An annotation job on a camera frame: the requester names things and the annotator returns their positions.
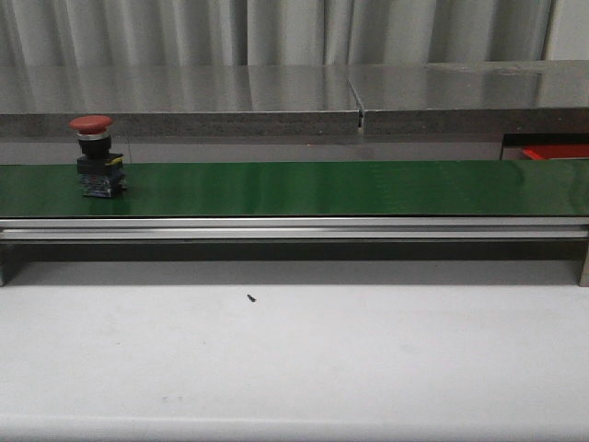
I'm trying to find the green conveyor belt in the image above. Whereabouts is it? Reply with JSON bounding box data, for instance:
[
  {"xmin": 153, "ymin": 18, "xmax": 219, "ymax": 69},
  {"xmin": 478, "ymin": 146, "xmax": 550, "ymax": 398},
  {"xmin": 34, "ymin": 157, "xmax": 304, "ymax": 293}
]
[{"xmin": 1, "ymin": 160, "xmax": 588, "ymax": 217}]

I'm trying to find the aluminium conveyor frame rail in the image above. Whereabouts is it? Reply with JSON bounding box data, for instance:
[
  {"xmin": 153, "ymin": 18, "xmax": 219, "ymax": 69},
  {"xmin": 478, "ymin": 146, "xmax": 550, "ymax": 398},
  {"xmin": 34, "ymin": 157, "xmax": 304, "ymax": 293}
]
[{"xmin": 1, "ymin": 215, "xmax": 588, "ymax": 285}]

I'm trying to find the white pleated curtain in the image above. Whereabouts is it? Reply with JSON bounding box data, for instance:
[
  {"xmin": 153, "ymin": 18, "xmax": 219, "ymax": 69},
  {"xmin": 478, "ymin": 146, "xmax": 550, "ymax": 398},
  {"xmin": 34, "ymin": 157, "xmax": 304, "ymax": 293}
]
[{"xmin": 1, "ymin": 1, "xmax": 554, "ymax": 67}]

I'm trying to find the grey stone counter slab left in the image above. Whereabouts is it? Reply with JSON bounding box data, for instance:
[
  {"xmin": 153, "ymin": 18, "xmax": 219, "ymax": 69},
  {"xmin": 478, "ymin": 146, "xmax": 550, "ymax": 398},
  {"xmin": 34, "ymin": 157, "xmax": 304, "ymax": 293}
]
[{"xmin": 1, "ymin": 65, "xmax": 361, "ymax": 138}]

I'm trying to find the red plastic tray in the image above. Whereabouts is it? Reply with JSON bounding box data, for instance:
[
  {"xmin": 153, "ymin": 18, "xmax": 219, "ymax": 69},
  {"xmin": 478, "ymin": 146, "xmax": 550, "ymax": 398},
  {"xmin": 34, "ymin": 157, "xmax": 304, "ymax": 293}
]
[{"xmin": 522, "ymin": 145, "xmax": 589, "ymax": 160}]

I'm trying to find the red mushroom push button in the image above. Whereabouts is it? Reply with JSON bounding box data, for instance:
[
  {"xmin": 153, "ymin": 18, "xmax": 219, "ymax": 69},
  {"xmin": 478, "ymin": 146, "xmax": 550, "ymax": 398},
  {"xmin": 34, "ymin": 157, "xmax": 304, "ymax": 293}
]
[{"xmin": 69, "ymin": 115, "xmax": 126, "ymax": 199}]

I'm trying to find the grey stone counter slab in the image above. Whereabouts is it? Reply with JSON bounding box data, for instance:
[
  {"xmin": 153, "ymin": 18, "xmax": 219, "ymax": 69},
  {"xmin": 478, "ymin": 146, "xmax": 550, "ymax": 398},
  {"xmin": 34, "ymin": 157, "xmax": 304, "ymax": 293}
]
[
  {"xmin": 1, "ymin": 65, "xmax": 361, "ymax": 138},
  {"xmin": 348, "ymin": 60, "xmax": 588, "ymax": 135}
]

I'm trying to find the grey stone counter slab right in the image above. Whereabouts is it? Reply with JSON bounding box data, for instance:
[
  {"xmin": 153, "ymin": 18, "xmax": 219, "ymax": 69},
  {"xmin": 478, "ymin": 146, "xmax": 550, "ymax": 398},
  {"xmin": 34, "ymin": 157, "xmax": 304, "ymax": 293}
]
[{"xmin": 348, "ymin": 60, "xmax": 588, "ymax": 135}]

